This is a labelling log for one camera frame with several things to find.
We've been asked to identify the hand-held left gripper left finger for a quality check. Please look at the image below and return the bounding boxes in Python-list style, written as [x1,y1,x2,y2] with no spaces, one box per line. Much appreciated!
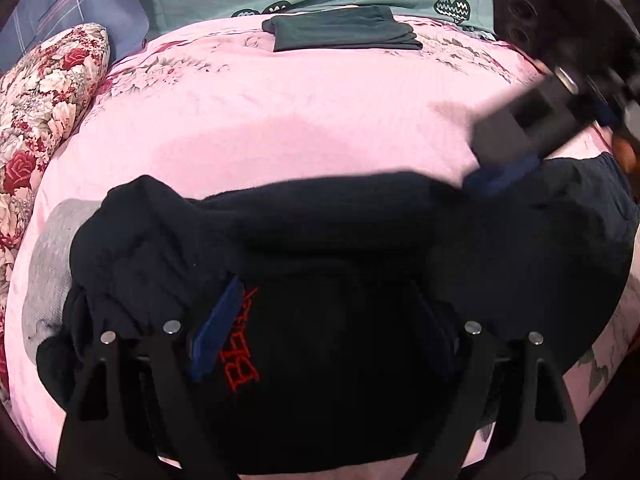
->
[56,276,244,480]

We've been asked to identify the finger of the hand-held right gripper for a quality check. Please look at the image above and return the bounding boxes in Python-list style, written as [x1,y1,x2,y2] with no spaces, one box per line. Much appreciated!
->
[462,72,603,198]

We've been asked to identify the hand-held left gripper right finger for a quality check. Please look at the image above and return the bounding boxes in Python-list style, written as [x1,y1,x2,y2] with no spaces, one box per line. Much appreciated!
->
[400,284,587,480]

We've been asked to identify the black pants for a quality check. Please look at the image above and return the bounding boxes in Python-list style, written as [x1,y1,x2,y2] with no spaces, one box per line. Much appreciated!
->
[36,152,636,477]

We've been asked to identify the folded dark green pants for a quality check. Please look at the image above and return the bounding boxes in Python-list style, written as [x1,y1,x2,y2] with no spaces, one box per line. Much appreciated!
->
[261,5,423,53]

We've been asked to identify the person's right hand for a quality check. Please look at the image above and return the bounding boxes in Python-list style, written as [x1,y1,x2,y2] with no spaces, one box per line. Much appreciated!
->
[611,127,640,173]

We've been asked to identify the grey cloth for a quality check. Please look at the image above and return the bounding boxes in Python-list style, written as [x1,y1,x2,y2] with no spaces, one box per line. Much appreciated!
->
[22,199,103,368]

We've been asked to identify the pink floral bedsheet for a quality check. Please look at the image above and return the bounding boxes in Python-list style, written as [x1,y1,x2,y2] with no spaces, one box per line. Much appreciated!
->
[2,10,640,480]

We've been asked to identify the red floral pillow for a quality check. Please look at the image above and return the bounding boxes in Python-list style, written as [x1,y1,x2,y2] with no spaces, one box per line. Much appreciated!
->
[0,22,112,406]

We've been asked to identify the blue plaid pillow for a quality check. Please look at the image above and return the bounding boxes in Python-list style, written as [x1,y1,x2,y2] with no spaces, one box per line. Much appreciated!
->
[0,0,151,73]

